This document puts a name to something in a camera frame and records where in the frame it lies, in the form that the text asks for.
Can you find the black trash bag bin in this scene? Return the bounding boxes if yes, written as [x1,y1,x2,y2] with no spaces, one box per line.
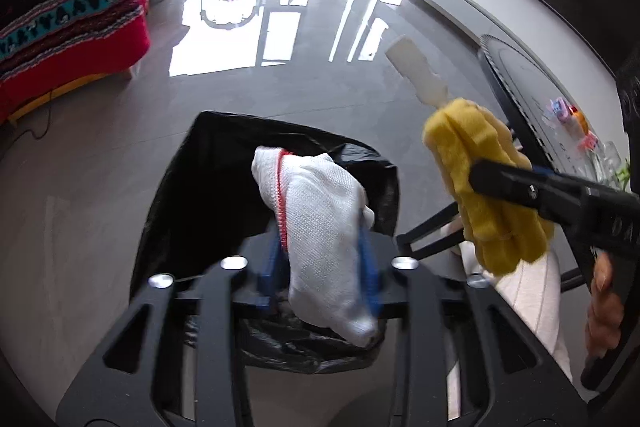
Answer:
[129,111,401,375]

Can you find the person's white clothing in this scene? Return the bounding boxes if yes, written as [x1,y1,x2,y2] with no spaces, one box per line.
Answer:
[447,217,576,420]

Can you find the person's right hand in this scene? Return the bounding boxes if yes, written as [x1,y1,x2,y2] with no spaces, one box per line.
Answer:
[584,252,627,358]

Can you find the thin floor cable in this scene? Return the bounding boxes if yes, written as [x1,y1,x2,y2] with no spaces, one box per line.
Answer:
[14,92,53,142]

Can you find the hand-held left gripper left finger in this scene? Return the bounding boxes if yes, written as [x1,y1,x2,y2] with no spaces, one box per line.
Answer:
[55,227,292,427]

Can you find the white knit glove red trim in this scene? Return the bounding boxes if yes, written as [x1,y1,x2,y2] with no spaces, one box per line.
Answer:
[250,146,381,348]

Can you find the round grey table checkered rim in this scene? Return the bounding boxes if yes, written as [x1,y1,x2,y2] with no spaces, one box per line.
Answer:
[395,34,640,293]

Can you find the yellow sponge brush white handle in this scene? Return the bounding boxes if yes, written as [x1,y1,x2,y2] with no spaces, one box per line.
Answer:
[385,34,556,278]

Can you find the clear glass jars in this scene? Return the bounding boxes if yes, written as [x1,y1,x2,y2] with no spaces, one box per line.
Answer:
[590,141,623,182]

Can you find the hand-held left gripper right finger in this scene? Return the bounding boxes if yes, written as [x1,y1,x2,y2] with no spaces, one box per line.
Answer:
[357,227,591,427]

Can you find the wooden bed frame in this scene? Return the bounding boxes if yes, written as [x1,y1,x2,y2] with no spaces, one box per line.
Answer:
[7,69,135,124]

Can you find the pink and blue small toy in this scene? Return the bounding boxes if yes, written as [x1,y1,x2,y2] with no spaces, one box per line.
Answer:
[550,98,572,124]

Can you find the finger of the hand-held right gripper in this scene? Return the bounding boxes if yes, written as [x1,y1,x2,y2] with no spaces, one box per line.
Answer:
[469,158,586,224]
[530,164,593,188]

